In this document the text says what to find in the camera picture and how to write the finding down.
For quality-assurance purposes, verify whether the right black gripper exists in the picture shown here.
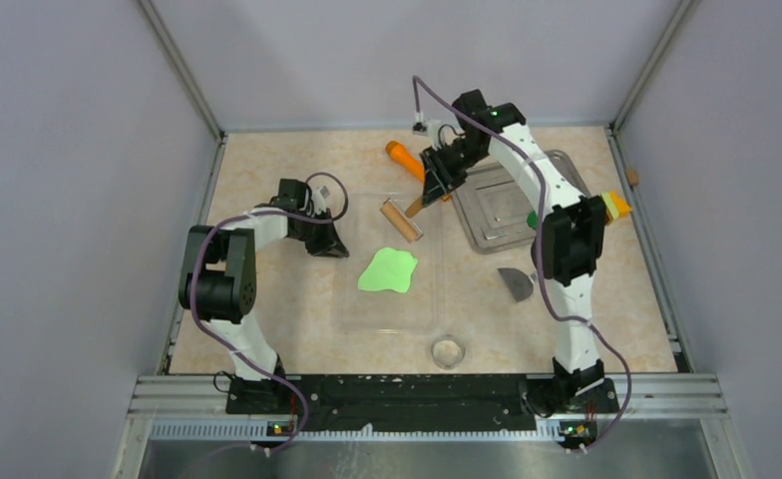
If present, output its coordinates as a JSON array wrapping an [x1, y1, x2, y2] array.
[[419, 139, 487, 209]]

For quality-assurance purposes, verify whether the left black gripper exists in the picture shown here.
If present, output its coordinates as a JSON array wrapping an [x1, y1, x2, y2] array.
[[290, 207, 346, 257]]

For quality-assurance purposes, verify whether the wooden double-ended roller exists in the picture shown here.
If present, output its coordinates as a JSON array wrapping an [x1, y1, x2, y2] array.
[[379, 198, 423, 243]]

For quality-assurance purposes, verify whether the green dough lump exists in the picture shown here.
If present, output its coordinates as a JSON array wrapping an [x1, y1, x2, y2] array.
[[357, 247, 418, 293]]

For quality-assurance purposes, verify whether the clear plastic tray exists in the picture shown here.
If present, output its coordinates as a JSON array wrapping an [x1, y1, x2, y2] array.
[[331, 192, 444, 334]]

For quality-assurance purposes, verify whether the clear round cutter ring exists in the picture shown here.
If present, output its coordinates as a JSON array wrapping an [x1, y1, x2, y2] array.
[[430, 335, 466, 370]]

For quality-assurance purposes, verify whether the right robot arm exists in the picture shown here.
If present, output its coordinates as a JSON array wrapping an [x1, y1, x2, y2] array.
[[412, 90, 606, 411]]

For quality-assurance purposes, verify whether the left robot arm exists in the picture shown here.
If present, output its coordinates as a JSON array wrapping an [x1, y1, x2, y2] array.
[[178, 179, 350, 413]]

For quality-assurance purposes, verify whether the green dough disc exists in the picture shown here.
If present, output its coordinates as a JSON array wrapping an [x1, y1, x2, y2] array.
[[527, 211, 539, 230]]

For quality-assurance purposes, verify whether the orange plastic rolling pin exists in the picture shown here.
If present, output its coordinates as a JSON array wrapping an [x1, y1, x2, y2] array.
[[385, 141, 426, 185]]

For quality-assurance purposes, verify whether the stainless steel tray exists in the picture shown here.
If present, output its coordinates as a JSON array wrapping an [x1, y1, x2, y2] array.
[[452, 150, 591, 254]]

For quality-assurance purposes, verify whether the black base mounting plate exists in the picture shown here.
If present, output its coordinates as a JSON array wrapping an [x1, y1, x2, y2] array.
[[225, 374, 619, 433]]

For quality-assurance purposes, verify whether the orange yellow foam block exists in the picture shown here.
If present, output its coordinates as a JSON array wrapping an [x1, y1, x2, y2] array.
[[600, 191, 632, 225]]

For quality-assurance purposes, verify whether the small wooden block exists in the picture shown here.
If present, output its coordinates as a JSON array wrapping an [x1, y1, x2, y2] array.
[[625, 168, 639, 187]]

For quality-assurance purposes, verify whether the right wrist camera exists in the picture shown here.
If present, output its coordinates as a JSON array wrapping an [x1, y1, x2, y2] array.
[[411, 119, 442, 138]]

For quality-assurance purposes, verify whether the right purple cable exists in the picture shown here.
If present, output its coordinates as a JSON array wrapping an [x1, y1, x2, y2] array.
[[412, 75, 632, 454]]

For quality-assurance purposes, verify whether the metal scraper wooden handle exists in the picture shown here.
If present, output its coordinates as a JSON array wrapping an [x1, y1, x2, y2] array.
[[498, 267, 537, 302]]

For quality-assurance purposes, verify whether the aluminium frame rail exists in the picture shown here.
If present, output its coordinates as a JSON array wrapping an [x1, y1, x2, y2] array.
[[112, 373, 753, 478]]

